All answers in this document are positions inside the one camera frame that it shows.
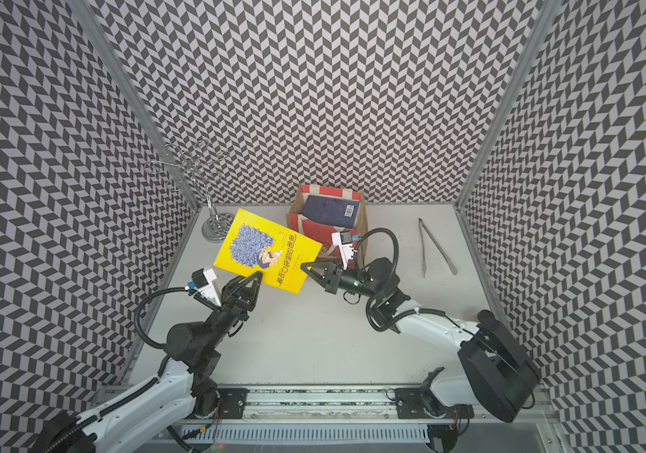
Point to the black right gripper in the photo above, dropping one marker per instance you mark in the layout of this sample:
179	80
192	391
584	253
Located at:
328	278

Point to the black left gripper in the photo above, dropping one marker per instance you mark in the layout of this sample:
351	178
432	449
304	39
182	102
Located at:
238	297

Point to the yellow book blue illustration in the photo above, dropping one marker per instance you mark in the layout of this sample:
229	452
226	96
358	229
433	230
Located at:
256	244

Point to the red burlap Christmas bag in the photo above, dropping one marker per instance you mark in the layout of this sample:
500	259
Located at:
323	233

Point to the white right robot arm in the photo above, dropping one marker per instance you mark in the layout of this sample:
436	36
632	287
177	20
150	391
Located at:
493	370

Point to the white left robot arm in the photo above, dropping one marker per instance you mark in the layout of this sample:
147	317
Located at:
181	387

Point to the stainless steel kitchen tongs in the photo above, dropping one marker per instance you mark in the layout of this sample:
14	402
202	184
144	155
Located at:
425	236

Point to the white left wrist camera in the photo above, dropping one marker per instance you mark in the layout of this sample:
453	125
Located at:
202	288

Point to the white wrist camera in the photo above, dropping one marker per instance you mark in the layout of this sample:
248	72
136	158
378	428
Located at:
202	288
344	242

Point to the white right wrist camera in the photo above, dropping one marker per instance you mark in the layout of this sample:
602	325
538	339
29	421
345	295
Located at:
344	242

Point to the chrome wire jewelry stand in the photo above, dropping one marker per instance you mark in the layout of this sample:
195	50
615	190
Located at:
199	166

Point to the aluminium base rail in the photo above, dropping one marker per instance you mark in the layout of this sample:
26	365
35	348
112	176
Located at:
314	415

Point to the aluminium corner frame post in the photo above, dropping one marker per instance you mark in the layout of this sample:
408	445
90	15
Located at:
85	16

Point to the right aluminium corner post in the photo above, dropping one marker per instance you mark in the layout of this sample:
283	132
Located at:
532	45

